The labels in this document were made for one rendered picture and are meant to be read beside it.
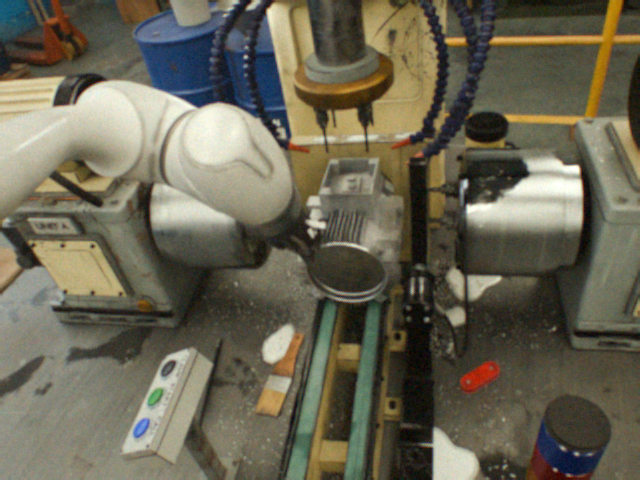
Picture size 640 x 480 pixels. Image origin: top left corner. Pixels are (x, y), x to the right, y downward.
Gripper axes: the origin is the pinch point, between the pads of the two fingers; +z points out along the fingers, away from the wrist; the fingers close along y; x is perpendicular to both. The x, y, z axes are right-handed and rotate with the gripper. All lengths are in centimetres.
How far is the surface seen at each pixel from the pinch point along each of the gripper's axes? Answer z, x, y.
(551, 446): -27, 28, -34
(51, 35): 272, -306, 361
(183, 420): -10.8, 29.4, 13.2
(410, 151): 12.7, -25.6, -17.0
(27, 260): 10, 0, 67
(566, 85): 237, -190, -108
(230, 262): 11.8, -0.7, 19.0
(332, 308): 17.3, 7.0, -2.0
